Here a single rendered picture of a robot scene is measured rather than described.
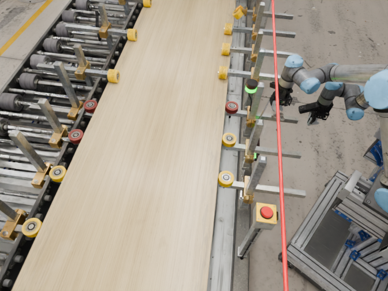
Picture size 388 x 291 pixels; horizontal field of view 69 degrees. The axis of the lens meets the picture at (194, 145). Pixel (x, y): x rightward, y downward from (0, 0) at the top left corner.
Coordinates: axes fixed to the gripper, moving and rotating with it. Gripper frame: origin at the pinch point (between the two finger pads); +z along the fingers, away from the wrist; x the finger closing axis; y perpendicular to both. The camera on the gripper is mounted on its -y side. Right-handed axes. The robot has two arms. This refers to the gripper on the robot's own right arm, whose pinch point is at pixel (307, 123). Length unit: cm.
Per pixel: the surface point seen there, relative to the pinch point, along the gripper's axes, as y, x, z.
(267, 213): -36, -81, -40
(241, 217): -37, -62, 13
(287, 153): -14.1, -25.8, -1.9
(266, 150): -26.1, -25.7, -1.9
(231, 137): -47, -24, -8
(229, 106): -49, -1, -8
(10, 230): -143, -90, -3
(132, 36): -123, 51, -13
